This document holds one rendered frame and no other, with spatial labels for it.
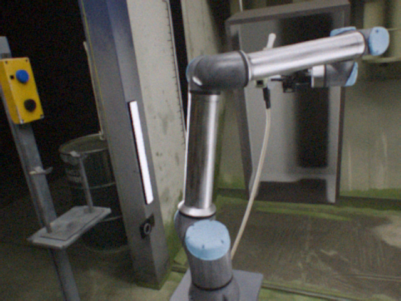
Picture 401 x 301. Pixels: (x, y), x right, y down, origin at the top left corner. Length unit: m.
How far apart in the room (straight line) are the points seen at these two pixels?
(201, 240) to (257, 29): 1.43
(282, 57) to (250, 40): 1.09
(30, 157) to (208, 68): 0.94
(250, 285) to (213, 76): 0.78
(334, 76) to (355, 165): 1.79
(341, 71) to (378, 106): 1.91
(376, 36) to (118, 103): 1.25
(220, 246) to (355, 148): 2.23
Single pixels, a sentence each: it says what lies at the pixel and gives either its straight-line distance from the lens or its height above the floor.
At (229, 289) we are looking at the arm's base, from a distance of 1.18.
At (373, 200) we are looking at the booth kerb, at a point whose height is 0.14.
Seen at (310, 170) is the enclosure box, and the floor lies 0.56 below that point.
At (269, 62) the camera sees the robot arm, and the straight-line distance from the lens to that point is 1.02.
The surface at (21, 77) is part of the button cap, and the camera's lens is 1.49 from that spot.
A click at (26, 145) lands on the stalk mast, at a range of 1.57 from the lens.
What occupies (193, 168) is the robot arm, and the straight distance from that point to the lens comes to 1.13.
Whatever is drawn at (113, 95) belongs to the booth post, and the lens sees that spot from 1.80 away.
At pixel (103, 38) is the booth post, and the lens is 1.79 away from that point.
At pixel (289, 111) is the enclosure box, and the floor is 1.04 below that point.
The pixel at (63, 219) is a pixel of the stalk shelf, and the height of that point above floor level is 0.79.
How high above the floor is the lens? 1.50
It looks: 18 degrees down
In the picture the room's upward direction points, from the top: 6 degrees counter-clockwise
